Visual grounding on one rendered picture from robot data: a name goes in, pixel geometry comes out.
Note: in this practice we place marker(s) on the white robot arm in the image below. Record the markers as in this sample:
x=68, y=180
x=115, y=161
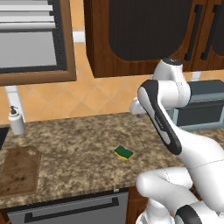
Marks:
x=201, y=157

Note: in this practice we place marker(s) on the brown lower cupboard door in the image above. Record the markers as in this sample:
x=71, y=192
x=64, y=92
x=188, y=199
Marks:
x=135, y=208

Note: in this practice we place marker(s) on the white soap dispenser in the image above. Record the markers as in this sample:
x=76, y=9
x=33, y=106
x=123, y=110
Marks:
x=16, y=122

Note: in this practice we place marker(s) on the dark wooden cupboard door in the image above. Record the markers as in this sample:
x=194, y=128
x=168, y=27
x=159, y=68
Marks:
x=217, y=35
x=140, y=32

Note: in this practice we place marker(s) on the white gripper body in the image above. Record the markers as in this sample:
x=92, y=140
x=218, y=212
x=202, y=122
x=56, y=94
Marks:
x=136, y=106

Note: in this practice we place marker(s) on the black sink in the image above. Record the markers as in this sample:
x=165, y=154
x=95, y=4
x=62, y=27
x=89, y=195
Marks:
x=2, y=137

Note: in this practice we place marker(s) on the white tap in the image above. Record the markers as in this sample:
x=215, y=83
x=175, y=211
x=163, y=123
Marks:
x=13, y=97

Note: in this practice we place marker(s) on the wood-framed window with blinds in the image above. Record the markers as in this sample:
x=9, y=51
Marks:
x=29, y=43

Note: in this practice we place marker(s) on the grey-blue toaster oven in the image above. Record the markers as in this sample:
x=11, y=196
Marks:
x=204, y=110

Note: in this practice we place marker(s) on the grey dishwasher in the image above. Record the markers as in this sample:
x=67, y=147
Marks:
x=73, y=208

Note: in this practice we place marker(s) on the green and yellow sponge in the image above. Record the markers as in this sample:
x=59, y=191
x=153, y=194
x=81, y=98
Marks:
x=123, y=152

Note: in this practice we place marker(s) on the brown wooden cutting board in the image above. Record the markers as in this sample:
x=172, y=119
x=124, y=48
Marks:
x=18, y=172

